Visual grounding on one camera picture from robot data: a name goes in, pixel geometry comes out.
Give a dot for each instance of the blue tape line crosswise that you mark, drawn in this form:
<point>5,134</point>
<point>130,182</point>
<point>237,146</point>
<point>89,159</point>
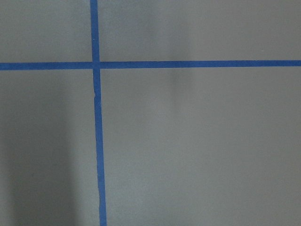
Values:
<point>147,64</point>

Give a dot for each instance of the blue tape line lengthwise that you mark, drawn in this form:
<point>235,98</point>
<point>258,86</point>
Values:
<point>98,110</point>

